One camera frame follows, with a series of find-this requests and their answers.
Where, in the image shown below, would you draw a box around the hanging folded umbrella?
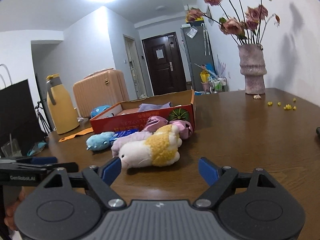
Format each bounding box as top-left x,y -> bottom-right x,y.
201,22 -> 210,55

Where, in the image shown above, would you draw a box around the peach ribbed suitcase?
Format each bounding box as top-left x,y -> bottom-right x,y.
72,68 -> 130,119

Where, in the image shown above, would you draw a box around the scattered yellow petal bits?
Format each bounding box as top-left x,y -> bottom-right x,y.
267,97 -> 298,110

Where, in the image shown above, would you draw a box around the blue packet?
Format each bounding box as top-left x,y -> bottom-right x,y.
109,129 -> 139,142

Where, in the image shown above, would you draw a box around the wall picture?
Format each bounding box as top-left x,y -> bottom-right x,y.
205,5 -> 213,27

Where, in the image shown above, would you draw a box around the light blue plush toy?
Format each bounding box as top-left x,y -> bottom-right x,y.
86,132 -> 116,152

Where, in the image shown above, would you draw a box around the pink ceramic vase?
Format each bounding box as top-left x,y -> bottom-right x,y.
237,44 -> 267,95

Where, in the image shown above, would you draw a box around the blue printed bag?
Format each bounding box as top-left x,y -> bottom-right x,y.
90,105 -> 112,118

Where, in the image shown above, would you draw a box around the orange silicone strap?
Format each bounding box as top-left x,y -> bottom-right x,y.
59,127 -> 93,143

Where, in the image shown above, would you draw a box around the red cardboard box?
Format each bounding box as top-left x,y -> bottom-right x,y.
89,89 -> 195,133

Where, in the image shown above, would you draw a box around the clear drinking glass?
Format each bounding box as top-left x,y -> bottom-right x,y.
1,134 -> 23,158

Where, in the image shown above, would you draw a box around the yellow thermos jug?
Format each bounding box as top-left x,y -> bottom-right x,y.
46,74 -> 80,135

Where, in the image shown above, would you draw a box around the wire rack with bottles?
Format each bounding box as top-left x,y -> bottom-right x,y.
209,76 -> 229,93

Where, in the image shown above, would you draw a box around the person's left hand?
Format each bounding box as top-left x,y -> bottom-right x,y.
3,187 -> 27,232

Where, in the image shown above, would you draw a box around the light interior door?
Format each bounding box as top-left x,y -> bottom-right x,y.
123,34 -> 148,100

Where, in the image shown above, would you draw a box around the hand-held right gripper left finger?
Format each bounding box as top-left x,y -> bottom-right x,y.
37,157 -> 127,209

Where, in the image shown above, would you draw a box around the white and yellow plush sheep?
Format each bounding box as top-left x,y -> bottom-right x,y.
117,124 -> 183,168

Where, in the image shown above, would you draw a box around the lilac wrapping paper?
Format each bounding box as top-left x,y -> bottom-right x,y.
216,55 -> 227,78

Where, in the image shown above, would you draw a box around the lavender fluffy plush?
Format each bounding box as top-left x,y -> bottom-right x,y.
111,130 -> 153,158

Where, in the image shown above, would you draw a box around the black paper bag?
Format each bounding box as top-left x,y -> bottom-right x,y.
0,64 -> 47,155

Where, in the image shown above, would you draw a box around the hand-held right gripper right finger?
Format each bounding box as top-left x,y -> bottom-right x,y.
192,157 -> 278,209

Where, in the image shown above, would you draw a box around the black tripod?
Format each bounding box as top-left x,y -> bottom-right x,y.
35,100 -> 52,134

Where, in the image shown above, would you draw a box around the dried pink roses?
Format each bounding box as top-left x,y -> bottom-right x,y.
185,0 -> 280,47

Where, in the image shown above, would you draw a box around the dark brown entrance door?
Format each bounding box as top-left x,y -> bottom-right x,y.
141,32 -> 187,97

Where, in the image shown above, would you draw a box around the grey refrigerator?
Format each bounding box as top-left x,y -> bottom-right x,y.
180,21 -> 215,92

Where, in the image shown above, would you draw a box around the clear plastic bag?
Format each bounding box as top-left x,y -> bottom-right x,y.
186,25 -> 198,38

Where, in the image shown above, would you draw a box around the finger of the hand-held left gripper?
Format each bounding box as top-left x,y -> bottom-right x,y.
0,156 -> 58,167
15,162 -> 79,173

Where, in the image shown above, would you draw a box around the teal wrapper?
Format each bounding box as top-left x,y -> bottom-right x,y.
26,141 -> 48,157

